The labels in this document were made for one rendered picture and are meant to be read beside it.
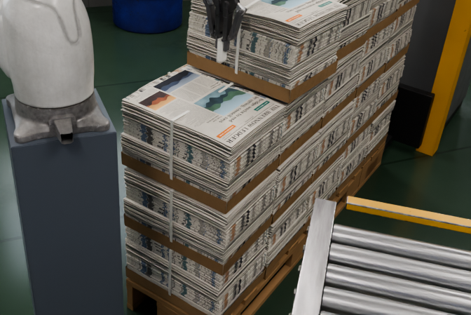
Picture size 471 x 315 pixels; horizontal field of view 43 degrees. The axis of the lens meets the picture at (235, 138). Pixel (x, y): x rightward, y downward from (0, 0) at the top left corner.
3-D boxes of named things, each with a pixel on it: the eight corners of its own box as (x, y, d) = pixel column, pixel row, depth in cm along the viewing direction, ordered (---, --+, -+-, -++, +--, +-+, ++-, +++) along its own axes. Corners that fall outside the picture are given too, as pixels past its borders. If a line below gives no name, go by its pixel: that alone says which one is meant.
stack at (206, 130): (124, 307, 210) (116, 97, 166) (286, 162, 295) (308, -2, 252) (215, 363, 193) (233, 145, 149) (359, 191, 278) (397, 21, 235)
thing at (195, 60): (186, 64, 187) (186, 50, 185) (239, 38, 207) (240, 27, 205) (227, 79, 179) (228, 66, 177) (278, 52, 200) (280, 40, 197)
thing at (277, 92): (243, 85, 176) (244, 72, 174) (294, 57, 197) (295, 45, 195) (289, 104, 169) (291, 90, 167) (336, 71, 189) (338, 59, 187)
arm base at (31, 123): (17, 155, 110) (13, 129, 107) (5, 99, 127) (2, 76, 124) (115, 140, 116) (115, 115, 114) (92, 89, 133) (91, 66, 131)
